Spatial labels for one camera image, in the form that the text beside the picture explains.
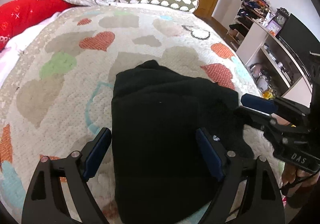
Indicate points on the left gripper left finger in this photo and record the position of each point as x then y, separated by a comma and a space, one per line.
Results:
44, 201

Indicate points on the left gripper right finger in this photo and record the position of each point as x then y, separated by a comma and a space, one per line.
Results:
247, 190

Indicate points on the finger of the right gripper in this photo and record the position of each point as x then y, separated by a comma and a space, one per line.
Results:
255, 119
259, 104

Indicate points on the black pants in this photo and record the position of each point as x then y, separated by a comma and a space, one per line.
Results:
161, 174

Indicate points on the person right hand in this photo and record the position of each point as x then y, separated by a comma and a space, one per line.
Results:
298, 196

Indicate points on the white shelf unit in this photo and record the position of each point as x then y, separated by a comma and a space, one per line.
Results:
271, 64

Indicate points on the black television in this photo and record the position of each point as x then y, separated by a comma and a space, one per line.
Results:
300, 40

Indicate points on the black table clock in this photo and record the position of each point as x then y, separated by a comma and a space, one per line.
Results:
282, 15

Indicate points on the heart pattern quilt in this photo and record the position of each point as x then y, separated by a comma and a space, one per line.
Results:
59, 95

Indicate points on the white bed sheet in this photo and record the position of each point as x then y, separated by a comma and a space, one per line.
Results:
17, 45

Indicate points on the red long pillow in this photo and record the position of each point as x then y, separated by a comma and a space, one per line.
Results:
18, 15

